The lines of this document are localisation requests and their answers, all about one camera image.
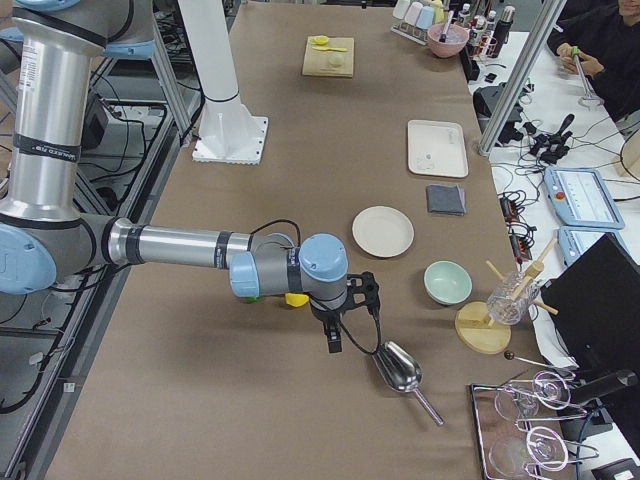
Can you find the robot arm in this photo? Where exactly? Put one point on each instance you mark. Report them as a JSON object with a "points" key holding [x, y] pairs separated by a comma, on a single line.
{"points": [[44, 238]]}

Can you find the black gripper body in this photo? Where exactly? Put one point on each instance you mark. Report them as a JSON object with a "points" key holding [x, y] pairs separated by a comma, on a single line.
{"points": [[325, 315]]}

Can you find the cream rabbit tray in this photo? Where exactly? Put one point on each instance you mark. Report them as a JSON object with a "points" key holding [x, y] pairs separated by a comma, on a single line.
{"points": [[436, 148]]}

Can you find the clear glass cup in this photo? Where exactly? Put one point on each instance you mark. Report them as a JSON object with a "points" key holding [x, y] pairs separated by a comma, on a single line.
{"points": [[511, 299]]}

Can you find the cream round plate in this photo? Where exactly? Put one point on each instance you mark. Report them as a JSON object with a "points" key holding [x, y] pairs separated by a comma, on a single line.
{"points": [[383, 231]]}

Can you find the light blue cup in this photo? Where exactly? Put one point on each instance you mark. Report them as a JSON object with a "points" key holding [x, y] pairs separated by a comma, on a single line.
{"points": [[425, 18]]}

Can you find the white cup rack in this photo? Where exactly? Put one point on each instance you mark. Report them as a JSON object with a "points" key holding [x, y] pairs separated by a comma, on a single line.
{"points": [[410, 32]]}

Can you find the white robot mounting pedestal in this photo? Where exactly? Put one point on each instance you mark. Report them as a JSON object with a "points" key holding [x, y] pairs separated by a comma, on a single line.
{"points": [[228, 132]]}

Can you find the pale white bun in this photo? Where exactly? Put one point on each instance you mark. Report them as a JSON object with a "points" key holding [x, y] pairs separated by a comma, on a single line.
{"points": [[335, 60]]}

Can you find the blue teach pendant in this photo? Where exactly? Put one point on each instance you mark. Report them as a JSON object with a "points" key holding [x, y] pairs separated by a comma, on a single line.
{"points": [[580, 198], [574, 241]]}

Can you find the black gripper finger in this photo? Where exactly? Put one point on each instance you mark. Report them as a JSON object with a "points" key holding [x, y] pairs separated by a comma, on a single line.
{"points": [[332, 332]]}

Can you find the grey folded cloth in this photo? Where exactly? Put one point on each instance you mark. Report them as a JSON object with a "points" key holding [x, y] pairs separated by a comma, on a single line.
{"points": [[446, 199]]}

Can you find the bamboo cutting board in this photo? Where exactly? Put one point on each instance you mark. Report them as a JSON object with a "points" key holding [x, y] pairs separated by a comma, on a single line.
{"points": [[315, 62]]}

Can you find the wooden cup tree stand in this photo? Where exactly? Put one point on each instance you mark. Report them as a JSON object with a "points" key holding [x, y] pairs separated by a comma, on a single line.
{"points": [[478, 331]]}

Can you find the metal scoop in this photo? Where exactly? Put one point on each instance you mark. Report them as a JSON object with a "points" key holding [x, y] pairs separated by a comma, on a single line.
{"points": [[401, 372]]}

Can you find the yellow plastic knife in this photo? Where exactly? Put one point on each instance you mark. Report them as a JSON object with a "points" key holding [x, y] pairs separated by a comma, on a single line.
{"points": [[330, 49]]}

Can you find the aluminium frame post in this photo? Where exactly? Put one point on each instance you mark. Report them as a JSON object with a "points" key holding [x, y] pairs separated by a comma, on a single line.
{"points": [[527, 58]]}

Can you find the lemon slices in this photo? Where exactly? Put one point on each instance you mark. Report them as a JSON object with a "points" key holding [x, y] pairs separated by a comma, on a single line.
{"points": [[319, 40]]}

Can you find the mint green bowl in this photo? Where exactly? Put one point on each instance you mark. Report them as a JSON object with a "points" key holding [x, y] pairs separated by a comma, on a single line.
{"points": [[447, 283]]}

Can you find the seated person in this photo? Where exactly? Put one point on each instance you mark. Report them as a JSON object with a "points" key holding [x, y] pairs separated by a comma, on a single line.
{"points": [[606, 33]]}

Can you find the yellow lemon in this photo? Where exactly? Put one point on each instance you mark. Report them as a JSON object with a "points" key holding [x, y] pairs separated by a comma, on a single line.
{"points": [[296, 300]]}

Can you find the pink bowl with ice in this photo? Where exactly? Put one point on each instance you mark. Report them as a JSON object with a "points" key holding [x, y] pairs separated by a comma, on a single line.
{"points": [[456, 39]]}

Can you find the black monitor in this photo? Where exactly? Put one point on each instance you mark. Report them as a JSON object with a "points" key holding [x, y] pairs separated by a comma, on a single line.
{"points": [[597, 298]]}

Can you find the black wire glass rack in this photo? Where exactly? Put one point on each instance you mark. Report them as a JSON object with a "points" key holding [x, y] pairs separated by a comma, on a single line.
{"points": [[518, 428]]}

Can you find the pink cup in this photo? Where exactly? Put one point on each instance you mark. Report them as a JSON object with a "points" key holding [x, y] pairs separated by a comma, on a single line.
{"points": [[413, 13]]}

